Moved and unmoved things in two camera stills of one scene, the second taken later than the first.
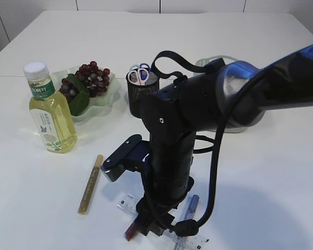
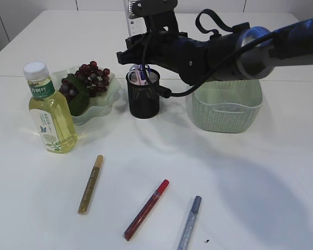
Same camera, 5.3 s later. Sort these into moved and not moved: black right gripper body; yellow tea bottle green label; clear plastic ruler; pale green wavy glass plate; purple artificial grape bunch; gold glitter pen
Moved: black right gripper body; clear plastic ruler
Not moved: pale green wavy glass plate; gold glitter pen; purple artificial grape bunch; yellow tea bottle green label
